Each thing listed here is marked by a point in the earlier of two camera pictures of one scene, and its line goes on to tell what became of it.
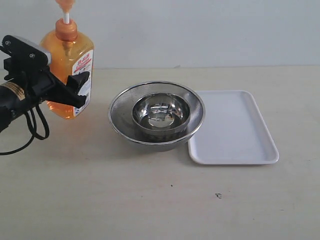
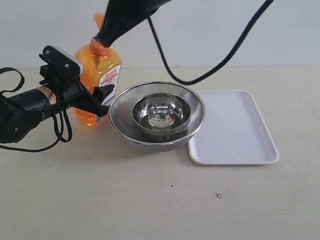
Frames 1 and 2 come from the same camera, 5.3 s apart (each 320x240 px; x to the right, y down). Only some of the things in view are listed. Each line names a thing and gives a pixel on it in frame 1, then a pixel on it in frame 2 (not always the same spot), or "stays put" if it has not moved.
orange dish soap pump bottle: (70, 55) -> (100, 67)
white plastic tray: (233, 131) stays put
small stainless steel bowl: (160, 111) stays put
